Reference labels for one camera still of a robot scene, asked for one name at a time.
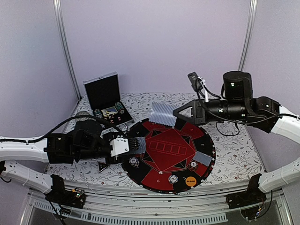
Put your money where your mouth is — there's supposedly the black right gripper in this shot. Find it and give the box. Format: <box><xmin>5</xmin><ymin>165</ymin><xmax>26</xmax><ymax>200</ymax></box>
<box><xmin>173</xmin><ymin>98</ymin><xmax>247</xmax><ymax>125</ymax></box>

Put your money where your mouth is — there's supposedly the single blue playing card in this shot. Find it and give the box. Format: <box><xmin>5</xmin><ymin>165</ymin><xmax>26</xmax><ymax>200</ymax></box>
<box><xmin>193</xmin><ymin>151</ymin><xmax>212</xmax><ymax>166</ymax></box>

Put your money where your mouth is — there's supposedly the red poker chip stack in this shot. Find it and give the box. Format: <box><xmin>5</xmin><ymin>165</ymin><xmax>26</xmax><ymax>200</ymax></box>
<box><xmin>188</xmin><ymin>161</ymin><xmax>198</xmax><ymax>171</ymax></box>

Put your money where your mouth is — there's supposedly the orange big blind button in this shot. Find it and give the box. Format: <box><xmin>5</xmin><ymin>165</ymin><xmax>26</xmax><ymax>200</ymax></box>
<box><xmin>185</xmin><ymin>176</ymin><xmax>197</xmax><ymax>187</ymax></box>

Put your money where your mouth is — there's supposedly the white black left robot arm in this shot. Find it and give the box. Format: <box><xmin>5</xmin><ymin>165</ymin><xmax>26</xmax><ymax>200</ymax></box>
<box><xmin>0</xmin><ymin>120</ymin><xmax>138</xmax><ymax>203</ymax></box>

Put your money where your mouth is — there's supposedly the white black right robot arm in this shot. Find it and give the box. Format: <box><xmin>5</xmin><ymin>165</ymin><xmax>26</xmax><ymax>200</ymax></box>
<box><xmin>173</xmin><ymin>71</ymin><xmax>300</xmax><ymax>160</ymax></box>

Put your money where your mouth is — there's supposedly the black triangular card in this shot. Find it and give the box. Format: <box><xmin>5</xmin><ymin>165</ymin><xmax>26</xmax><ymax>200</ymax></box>
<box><xmin>98</xmin><ymin>162</ymin><xmax>109</xmax><ymax>173</ymax></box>

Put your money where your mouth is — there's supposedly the striped grey cup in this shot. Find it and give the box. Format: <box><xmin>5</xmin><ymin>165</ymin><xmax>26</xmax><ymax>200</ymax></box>
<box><xmin>75</xmin><ymin>111</ymin><xmax>90</xmax><ymax>119</ymax></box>

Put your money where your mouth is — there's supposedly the left poker chip row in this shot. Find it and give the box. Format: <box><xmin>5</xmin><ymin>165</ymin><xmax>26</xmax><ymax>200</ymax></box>
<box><xmin>93</xmin><ymin>109</ymin><xmax>103</xmax><ymax>119</ymax></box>

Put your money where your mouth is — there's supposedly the poker chip row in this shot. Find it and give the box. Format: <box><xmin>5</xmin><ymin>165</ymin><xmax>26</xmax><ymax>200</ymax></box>
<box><xmin>115</xmin><ymin>102</ymin><xmax>125</xmax><ymax>114</ymax></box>
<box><xmin>93</xmin><ymin>109</ymin><xmax>103</xmax><ymax>119</ymax></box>

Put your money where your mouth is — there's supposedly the boxed playing card deck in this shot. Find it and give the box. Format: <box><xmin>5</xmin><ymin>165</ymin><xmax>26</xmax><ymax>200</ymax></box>
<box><xmin>101</xmin><ymin>106</ymin><xmax>118</xmax><ymax>117</ymax></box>

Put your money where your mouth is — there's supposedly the right poker chip row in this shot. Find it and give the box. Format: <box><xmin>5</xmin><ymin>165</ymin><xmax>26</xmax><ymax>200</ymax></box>
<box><xmin>115</xmin><ymin>102</ymin><xmax>125</xmax><ymax>114</ymax></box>

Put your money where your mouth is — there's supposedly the round red black poker mat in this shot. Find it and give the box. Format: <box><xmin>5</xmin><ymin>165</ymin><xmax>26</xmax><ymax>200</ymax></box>
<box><xmin>122</xmin><ymin>119</ymin><xmax>216</xmax><ymax>194</ymax></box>

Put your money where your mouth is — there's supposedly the aluminium poker chip case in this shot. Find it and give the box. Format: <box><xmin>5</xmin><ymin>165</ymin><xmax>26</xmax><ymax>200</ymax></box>
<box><xmin>83</xmin><ymin>72</ymin><xmax>133</xmax><ymax>126</ymax></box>

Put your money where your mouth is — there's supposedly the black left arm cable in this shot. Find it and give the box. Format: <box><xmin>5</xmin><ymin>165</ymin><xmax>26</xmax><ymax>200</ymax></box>
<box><xmin>0</xmin><ymin>114</ymin><xmax>127</xmax><ymax>145</ymax></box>

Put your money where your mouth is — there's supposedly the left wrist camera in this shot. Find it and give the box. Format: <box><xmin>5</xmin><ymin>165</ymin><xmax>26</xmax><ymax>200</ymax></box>
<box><xmin>110</xmin><ymin>137</ymin><xmax>129</xmax><ymax>157</ymax></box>

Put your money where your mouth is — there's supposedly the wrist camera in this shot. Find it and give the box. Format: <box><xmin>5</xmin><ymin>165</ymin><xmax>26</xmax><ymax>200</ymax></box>
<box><xmin>187</xmin><ymin>72</ymin><xmax>209</xmax><ymax>103</ymax></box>
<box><xmin>110</xmin><ymin>137</ymin><xmax>129</xmax><ymax>157</ymax></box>

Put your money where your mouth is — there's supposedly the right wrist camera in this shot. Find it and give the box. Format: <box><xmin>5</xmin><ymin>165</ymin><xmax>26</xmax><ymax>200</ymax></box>
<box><xmin>187</xmin><ymin>72</ymin><xmax>209</xmax><ymax>103</ymax></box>

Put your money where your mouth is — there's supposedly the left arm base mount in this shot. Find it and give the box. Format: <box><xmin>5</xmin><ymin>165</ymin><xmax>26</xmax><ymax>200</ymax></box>
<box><xmin>45</xmin><ymin>174</ymin><xmax>86</xmax><ymax>209</ymax></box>

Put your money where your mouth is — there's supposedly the aluminium front rail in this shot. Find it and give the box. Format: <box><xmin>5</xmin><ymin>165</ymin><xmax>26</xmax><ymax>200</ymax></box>
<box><xmin>21</xmin><ymin>181</ymin><xmax>293</xmax><ymax>225</ymax></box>

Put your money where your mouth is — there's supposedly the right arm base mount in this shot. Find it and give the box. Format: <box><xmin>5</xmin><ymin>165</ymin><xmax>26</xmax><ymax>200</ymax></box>
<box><xmin>225</xmin><ymin>187</ymin><xmax>267</xmax><ymax>220</ymax></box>

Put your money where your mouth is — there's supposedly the right aluminium frame post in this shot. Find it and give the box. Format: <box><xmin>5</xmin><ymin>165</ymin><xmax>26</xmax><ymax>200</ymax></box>
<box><xmin>238</xmin><ymin>0</ymin><xmax>258</xmax><ymax>71</ymax></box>

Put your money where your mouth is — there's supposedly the aluminium frame post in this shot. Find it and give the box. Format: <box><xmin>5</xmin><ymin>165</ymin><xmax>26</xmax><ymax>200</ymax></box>
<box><xmin>238</xmin><ymin>0</ymin><xmax>258</xmax><ymax>71</ymax></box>
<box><xmin>53</xmin><ymin>0</ymin><xmax>82</xmax><ymax>100</ymax></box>

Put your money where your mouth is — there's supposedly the left aluminium frame post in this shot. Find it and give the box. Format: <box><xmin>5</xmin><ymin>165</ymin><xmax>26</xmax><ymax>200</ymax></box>
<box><xmin>53</xmin><ymin>0</ymin><xmax>82</xmax><ymax>100</ymax></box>

